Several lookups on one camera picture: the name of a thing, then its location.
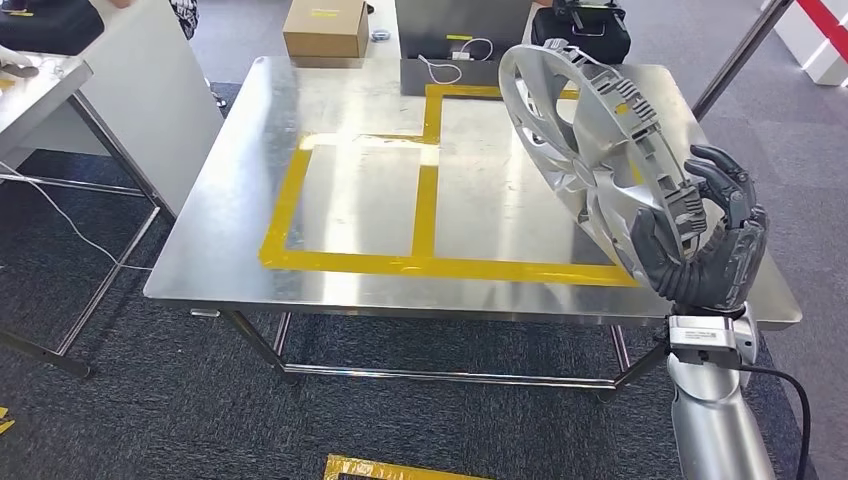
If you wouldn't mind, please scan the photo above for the stainless steel side table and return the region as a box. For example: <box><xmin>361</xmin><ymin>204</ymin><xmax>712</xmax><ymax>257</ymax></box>
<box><xmin>0</xmin><ymin>52</ymin><xmax>164</xmax><ymax>380</ymax></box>

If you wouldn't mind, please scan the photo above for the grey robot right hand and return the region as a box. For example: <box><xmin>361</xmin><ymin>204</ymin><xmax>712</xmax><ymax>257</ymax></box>
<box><xmin>629</xmin><ymin>144</ymin><xmax>771</xmax><ymax>314</ymax></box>

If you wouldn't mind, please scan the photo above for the black camera cable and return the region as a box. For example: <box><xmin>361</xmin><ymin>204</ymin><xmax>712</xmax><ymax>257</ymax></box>
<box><xmin>738</xmin><ymin>362</ymin><xmax>814</xmax><ymax>480</ymax></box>

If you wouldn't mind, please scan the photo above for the white desk panel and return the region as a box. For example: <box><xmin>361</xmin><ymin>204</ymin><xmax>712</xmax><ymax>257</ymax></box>
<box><xmin>19</xmin><ymin>0</ymin><xmax>227</xmax><ymax>219</ymax></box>

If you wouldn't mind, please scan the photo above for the red barrier belt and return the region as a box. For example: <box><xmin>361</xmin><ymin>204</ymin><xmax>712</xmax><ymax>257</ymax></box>
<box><xmin>794</xmin><ymin>0</ymin><xmax>848</xmax><ymax>62</ymax></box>

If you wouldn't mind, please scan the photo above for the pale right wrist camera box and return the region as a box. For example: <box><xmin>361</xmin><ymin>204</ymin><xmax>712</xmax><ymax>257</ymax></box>
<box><xmin>667</xmin><ymin>314</ymin><xmax>747</xmax><ymax>369</ymax></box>

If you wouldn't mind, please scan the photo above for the thin white cable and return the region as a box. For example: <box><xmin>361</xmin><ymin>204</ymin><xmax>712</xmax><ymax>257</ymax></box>
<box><xmin>0</xmin><ymin>162</ymin><xmax>154</xmax><ymax>273</ymax></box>

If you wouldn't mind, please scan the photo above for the silver plastic wheel hubcap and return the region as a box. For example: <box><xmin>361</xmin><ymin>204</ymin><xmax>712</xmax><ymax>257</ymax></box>
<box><xmin>498</xmin><ymin>38</ymin><xmax>720</xmax><ymax>287</ymax></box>

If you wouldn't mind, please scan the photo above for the black bag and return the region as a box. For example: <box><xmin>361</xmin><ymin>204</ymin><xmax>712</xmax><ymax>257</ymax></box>
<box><xmin>531</xmin><ymin>0</ymin><xmax>633</xmax><ymax>66</ymax></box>
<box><xmin>0</xmin><ymin>0</ymin><xmax>106</xmax><ymax>58</ymax></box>

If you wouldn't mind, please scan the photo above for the white display plinth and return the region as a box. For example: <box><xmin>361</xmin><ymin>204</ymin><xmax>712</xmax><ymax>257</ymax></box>
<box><xmin>771</xmin><ymin>0</ymin><xmax>848</xmax><ymax>87</ymax></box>

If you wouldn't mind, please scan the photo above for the chrome barrier stanchion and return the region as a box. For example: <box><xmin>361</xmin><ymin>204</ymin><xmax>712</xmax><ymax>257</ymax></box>
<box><xmin>690</xmin><ymin>0</ymin><xmax>794</xmax><ymax>122</ymax></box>

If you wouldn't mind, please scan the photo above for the white charger with cable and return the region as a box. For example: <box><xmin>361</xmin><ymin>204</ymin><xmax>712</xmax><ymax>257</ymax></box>
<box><xmin>417</xmin><ymin>36</ymin><xmax>497</xmax><ymax>86</ymax></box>

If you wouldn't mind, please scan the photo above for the stainless steel workbench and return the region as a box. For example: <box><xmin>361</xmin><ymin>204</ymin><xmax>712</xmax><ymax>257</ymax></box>
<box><xmin>142</xmin><ymin>56</ymin><xmax>804</xmax><ymax>405</ymax></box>

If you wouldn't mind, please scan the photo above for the dark grey box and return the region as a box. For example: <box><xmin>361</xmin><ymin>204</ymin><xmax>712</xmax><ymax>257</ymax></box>
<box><xmin>395</xmin><ymin>0</ymin><xmax>535</xmax><ymax>62</ymax></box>

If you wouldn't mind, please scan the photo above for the brown cardboard box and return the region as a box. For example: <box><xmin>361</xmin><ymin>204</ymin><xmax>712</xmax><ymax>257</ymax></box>
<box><xmin>282</xmin><ymin>0</ymin><xmax>371</xmax><ymax>60</ymax></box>

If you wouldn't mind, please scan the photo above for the person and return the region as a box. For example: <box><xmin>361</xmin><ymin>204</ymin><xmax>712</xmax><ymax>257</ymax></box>
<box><xmin>109</xmin><ymin>0</ymin><xmax>201</xmax><ymax>41</ymax></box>

